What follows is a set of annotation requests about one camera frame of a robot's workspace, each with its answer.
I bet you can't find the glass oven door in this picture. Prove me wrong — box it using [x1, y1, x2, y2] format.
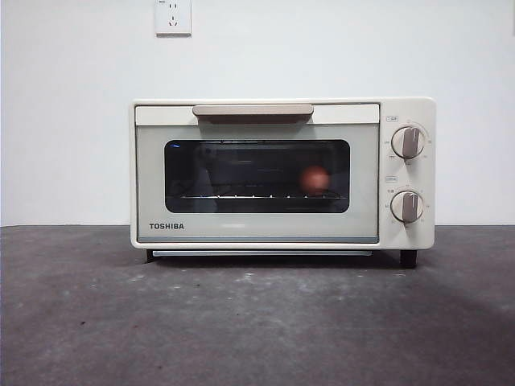
[134, 103, 381, 244]

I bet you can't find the cream oven knob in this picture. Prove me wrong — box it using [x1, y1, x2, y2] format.
[389, 189, 426, 224]
[390, 125, 427, 160]

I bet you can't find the cream Toshiba toaster oven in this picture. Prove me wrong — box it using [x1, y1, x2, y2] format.
[129, 96, 438, 269]

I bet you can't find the white wall socket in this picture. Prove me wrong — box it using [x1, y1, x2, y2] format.
[155, 0, 192, 38]

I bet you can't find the brown egg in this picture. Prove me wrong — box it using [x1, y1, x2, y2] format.
[299, 165, 331, 193]

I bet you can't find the metal wire oven rack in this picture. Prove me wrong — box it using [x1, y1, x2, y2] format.
[179, 194, 343, 202]

